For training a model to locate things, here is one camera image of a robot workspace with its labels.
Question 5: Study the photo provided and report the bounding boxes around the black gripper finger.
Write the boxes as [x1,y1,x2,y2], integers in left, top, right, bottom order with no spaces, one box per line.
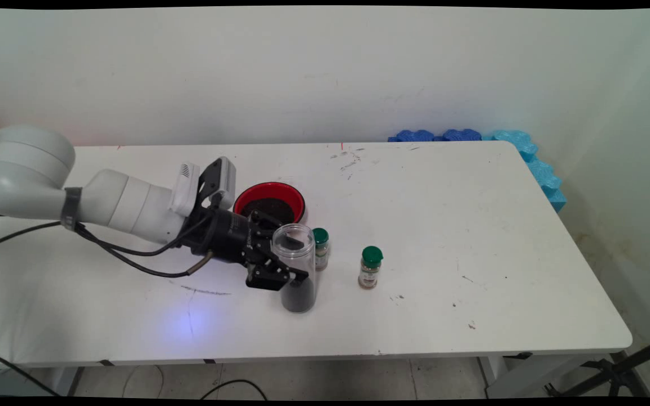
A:
[245,251,309,292]
[249,210,303,249]

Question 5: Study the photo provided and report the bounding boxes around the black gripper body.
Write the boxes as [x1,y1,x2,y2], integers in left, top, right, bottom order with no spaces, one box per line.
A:
[181,208,263,266]

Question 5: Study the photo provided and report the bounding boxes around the clear plastic jar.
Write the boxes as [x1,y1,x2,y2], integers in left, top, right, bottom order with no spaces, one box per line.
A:
[271,223,317,314]

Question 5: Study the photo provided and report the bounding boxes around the black seed heap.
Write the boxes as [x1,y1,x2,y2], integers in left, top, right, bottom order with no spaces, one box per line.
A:
[281,275,315,314]
[240,196,296,223]

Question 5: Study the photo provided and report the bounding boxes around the red bowl with black rim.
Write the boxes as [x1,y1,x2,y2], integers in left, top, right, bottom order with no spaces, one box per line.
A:
[233,182,306,226]

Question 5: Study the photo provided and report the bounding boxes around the green-capped spice bottle, dark picture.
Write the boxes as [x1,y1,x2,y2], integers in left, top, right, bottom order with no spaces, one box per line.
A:
[313,228,330,271]

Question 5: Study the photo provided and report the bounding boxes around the green-capped spice bottle, green label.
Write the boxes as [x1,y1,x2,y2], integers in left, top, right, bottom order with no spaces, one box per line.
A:
[358,246,384,290]

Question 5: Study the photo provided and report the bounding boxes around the white table leg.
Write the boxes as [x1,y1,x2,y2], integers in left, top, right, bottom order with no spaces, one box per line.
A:
[54,367,84,396]
[480,355,613,398]

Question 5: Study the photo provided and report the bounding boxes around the light blue foam strip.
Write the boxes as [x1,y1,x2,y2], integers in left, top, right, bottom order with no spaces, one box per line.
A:
[483,130,567,213]

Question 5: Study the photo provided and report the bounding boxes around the black tripod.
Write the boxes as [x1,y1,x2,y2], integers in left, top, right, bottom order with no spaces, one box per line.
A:
[545,334,650,398]

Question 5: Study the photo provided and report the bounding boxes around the black cable with metal plug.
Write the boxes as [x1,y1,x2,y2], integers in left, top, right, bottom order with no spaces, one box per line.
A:
[74,223,216,278]

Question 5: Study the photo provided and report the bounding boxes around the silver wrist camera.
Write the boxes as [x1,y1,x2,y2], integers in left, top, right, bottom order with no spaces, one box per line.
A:
[198,158,237,209]

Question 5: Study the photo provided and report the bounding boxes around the black floor cable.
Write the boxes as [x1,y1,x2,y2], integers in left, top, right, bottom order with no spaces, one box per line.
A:
[0,348,60,396]
[201,379,267,401]

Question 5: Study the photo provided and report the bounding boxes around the thin grey floor cable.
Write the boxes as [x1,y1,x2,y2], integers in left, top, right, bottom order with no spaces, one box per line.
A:
[122,365,165,398]

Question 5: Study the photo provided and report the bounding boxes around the black arm strap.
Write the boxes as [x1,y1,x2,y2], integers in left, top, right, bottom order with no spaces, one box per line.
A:
[60,187,83,231]

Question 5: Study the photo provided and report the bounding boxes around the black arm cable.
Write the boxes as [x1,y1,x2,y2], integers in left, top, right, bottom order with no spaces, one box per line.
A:
[0,214,213,257]

